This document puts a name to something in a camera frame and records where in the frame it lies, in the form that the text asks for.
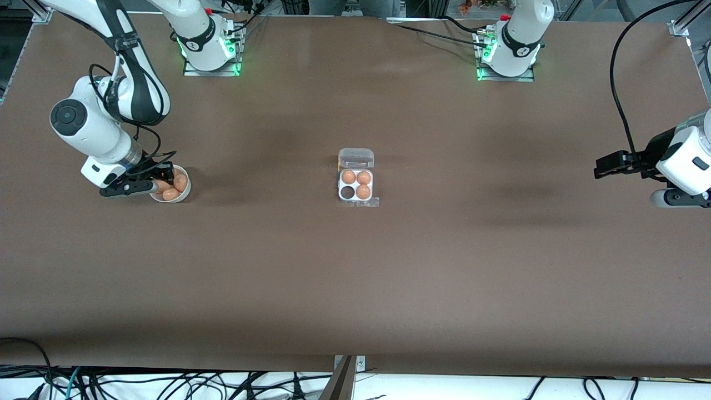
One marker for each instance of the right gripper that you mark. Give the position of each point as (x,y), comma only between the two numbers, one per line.
(145,165)

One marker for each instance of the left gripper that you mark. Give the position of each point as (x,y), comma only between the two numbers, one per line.
(647,157)

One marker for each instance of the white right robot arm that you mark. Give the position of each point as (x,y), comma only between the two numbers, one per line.
(94,130)

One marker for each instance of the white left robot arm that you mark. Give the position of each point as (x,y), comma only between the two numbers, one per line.
(519,41)

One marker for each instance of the clear plastic egg box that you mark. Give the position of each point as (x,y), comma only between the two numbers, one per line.
(356,158)

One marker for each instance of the white round bowl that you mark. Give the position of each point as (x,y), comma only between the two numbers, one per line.
(186,194)

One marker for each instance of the orange red decoration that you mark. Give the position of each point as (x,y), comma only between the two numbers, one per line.
(477,5)

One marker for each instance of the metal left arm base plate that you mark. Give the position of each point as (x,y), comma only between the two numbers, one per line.
(527,78)

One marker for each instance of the aluminium frame profile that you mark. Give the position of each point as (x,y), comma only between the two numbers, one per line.
(689,16)
(39,11)
(701,61)

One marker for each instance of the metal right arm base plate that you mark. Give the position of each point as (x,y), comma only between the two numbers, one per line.
(238,61)

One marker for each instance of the small metal bracket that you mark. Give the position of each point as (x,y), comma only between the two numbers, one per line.
(361,364)

